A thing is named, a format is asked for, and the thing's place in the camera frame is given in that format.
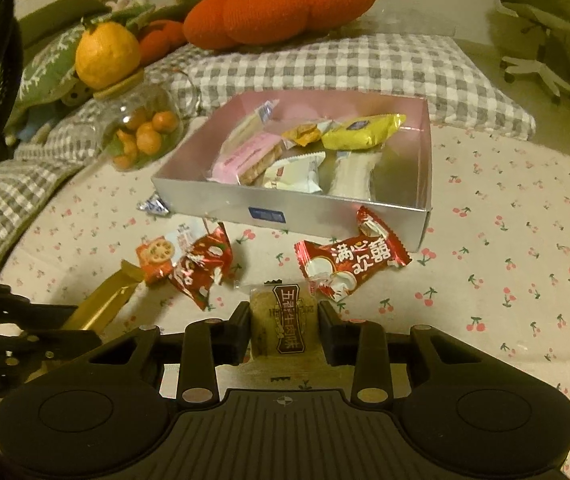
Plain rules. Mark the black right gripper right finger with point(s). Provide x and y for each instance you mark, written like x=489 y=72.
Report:
x=363 y=346

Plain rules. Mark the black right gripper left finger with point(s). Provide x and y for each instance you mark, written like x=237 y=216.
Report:
x=206 y=345

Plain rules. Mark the small brown biscuit packet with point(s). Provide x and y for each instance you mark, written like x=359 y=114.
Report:
x=284 y=322

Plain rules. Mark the red white candy packet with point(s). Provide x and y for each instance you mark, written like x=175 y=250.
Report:
x=336 y=270

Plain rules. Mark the dark red candy packet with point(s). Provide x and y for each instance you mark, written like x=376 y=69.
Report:
x=206 y=263

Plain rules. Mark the white orange lotus packet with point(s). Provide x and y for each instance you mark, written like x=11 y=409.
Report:
x=158 y=257

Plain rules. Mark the gold foil snack packet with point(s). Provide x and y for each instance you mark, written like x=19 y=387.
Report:
x=102 y=306

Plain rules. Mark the small blue silver candy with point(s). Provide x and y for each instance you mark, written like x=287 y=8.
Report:
x=155 y=206

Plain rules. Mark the clear white cake packet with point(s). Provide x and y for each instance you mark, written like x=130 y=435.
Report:
x=353 y=174

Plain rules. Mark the white cream snack packet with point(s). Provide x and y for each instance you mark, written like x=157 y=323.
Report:
x=296 y=174

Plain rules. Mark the pink wafer packet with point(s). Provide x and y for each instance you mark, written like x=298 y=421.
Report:
x=245 y=164

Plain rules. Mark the yellow cracker snack bag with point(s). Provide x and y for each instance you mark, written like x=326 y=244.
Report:
x=362 y=133

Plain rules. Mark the small orange yellow packet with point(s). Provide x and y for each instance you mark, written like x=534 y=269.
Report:
x=308 y=133

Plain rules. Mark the clear blue biscuit packet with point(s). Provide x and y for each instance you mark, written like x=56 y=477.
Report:
x=248 y=127

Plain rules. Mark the grey checked blanket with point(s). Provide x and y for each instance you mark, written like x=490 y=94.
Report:
x=30 y=178

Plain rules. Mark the cherry print tablecloth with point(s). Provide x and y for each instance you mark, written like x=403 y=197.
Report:
x=493 y=269

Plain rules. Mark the silver pink tray box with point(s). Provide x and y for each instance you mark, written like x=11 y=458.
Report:
x=400 y=181

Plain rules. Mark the glass teapot jar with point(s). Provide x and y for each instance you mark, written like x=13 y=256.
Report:
x=140 y=121

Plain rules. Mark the grey checked pillow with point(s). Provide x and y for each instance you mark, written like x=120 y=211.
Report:
x=434 y=68

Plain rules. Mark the monkey plush toy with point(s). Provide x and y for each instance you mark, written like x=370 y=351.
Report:
x=77 y=95

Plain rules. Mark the large orange citrus fruit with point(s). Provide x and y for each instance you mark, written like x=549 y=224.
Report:
x=106 y=54

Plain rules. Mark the small red plush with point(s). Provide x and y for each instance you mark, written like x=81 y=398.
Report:
x=158 y=39

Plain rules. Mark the green embroidered cushion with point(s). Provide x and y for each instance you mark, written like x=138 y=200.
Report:
x=52 y=73

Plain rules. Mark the red tomato plush cushion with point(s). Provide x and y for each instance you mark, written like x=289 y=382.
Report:
x=225 y=24

